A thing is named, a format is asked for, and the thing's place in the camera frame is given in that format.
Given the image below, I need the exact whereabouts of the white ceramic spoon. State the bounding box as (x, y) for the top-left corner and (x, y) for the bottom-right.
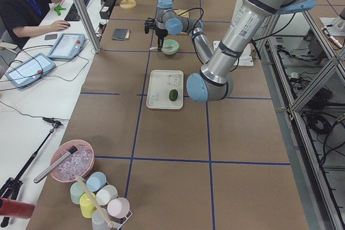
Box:
(149, 46), (175, 52)

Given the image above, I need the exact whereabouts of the green ceramic bowl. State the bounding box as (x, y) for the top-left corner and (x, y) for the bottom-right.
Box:
(161, 39), (180, 55)

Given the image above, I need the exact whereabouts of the pink bowl with ice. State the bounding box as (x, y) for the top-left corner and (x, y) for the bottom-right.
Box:
(51, 140), (95, 183)

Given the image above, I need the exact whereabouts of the wooden cutting board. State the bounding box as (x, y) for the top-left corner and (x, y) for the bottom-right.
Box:
(174, 9), (189, 18)

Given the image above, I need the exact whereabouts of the dark blue sponge cloth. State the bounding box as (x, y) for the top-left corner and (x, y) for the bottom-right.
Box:
(112, 28), (130, 41)

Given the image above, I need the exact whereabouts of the white bear tray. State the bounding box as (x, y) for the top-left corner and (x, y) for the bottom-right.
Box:
(146, 69), (184, 109)

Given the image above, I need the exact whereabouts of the green avocado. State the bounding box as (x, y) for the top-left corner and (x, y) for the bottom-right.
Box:
(169, 89), (178, 102)

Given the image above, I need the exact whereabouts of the black power strip box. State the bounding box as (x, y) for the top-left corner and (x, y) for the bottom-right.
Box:
(99, 0), (116, 19)

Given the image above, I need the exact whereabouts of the black keyboard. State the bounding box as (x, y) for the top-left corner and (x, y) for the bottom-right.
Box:
(64, 0), (92, 22)

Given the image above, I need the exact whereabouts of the far teach pendant tablet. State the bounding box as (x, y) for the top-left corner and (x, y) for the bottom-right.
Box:
(47, 33), (86, 60)

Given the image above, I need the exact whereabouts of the teach pendant tablet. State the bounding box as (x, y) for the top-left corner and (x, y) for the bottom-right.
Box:
(47, 33), (86, 60)
(5, 53), (56, 88)

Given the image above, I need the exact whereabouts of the green plastic toy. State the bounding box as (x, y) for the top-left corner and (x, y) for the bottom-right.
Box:
(54, 5), (66, 16)

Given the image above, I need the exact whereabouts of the grey phone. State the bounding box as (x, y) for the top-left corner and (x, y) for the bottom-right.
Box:
(44, 33), (58, 40)

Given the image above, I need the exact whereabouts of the near teach pendant tablet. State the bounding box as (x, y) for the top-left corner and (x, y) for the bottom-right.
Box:
(5, 53), (56, 88)

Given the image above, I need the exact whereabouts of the seated person in black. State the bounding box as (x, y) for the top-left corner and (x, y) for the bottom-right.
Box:
(1, 0), (69, 48)

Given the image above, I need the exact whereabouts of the blue cup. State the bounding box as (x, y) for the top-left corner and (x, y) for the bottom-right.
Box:
(86, 171), (107, 192)

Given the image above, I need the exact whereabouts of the white cup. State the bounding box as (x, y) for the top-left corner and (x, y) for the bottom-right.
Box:
(96, 185), (118, 206)

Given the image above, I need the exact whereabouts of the steel tube with black cap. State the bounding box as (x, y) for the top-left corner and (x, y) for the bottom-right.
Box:
(33, 146), (78, 184)

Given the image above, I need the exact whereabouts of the pink cup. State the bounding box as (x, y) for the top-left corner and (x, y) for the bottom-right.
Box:
(107, 197), (130, 219)

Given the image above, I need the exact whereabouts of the green cup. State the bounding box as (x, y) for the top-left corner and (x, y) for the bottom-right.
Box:
(70, 182), (85, 205)

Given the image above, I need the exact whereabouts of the yellow cup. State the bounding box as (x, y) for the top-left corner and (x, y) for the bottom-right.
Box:
(79, 193), (96, 219)

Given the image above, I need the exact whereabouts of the grey cup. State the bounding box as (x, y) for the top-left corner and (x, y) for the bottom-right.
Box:
(92, 210), (109, 230)

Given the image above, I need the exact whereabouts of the black tripod stick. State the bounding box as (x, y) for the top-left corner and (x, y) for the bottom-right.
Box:
(1, 117), (63, 200)

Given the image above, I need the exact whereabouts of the red cylinder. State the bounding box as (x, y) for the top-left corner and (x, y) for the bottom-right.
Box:
(1, 197), (35, 219)

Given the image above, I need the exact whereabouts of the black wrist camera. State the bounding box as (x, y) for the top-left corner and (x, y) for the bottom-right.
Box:
(144, 17), (156, 34)

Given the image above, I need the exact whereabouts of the aluminium frame post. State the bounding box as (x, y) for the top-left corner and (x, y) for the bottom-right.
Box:
(73, 0), (101, 53)

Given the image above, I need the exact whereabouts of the wooden rack handle stick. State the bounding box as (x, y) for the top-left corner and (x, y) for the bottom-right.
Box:
(75, 176), (115, 229)

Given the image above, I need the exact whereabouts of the white wire cup rack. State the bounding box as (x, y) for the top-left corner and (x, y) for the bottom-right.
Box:
(107, 185), (132, 229)

